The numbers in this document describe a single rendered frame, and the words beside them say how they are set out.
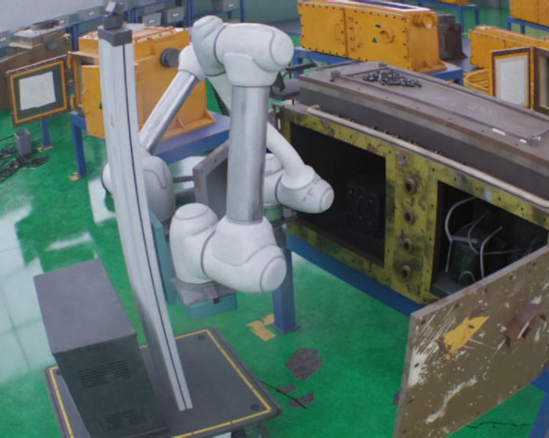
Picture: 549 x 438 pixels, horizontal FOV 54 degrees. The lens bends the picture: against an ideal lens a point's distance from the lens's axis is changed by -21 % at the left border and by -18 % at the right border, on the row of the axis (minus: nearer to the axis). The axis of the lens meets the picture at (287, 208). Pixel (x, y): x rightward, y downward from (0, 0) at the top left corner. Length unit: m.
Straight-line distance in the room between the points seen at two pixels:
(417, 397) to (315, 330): 1.87
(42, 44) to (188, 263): 5.26
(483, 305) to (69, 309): 1.41
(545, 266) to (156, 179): 1.42
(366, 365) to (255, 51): 1.89
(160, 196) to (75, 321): 0.61
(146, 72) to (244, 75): 2.59
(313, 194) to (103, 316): 0.82
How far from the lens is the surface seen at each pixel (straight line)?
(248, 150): 1.69
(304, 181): 1.94
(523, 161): 1.93
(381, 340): 3.26
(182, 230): 1.88
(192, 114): 4.46
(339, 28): 6.20
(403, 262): 2.36
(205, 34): 1.74
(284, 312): 3.28
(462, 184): 2.03
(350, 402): 2.88
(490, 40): 8.79
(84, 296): 2.25
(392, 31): 5.70
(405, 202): 2.25
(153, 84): 4.25
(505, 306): 1.59
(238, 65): 1.64
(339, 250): 2.63
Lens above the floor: 2.01
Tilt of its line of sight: 26 degrees down
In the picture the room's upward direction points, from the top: 3 degrees counter-clockwise
